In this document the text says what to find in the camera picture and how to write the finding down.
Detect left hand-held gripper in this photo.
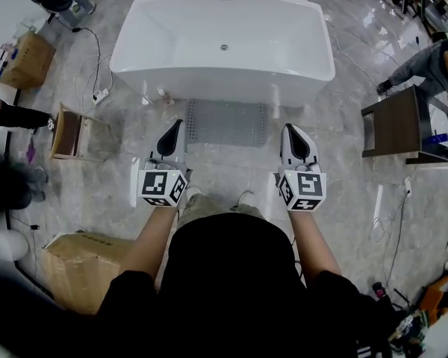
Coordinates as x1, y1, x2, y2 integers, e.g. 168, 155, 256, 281
137, 119, 193, 208

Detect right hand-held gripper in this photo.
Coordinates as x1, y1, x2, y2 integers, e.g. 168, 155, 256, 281
274, 123, 327, 213

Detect grey perforated bath mat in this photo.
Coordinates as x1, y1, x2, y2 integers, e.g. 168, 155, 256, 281
185, 100, 269, 148

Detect person's left forearm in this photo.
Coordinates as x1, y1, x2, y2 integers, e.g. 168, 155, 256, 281
121, 203, 178, 286

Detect person's right forearm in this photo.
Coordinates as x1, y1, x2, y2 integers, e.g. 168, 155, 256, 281
287, 209, 343, 286

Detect grey marble tile floor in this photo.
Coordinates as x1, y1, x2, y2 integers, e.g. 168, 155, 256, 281
3, 0, 448, 313

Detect pink bottle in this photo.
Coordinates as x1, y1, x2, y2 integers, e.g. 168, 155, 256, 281
157, 87, 175, 105

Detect person's camouflage trousers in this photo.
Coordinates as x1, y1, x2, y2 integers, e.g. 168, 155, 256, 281
177, 193, 264, 230

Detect dark wooden vanity cabinet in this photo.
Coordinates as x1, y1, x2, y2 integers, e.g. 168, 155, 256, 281
361, 84, 448, 165

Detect wooden chair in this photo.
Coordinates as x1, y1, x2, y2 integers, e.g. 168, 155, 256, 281
49, 101, 113, 162

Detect white bathtub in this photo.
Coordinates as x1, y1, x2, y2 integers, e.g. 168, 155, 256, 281
109, 0, 336, 110

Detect white vanity sink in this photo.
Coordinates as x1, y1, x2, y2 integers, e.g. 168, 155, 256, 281
429, 102, 448, 138

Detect person's black shirt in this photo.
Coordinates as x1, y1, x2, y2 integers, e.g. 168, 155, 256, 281
96, 213, 393, 358

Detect large cardboard box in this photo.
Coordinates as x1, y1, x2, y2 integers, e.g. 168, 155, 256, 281
43, 230, 161, 315

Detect small cardboard box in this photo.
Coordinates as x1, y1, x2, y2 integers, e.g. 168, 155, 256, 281
0, 31, 57, 90

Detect white cable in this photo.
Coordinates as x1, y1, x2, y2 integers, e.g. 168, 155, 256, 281
369, 192, 411, 244
74, 54, 115, 113
328, 31, 380, 85

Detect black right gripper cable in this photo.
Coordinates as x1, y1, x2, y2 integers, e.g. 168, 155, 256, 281
293, 236, 307, 287

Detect black power cable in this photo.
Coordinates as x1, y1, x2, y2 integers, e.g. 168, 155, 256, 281
72, 26, 102, 95

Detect pile of recording equipment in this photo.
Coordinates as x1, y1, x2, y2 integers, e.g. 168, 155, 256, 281
371, 270, 448, 354

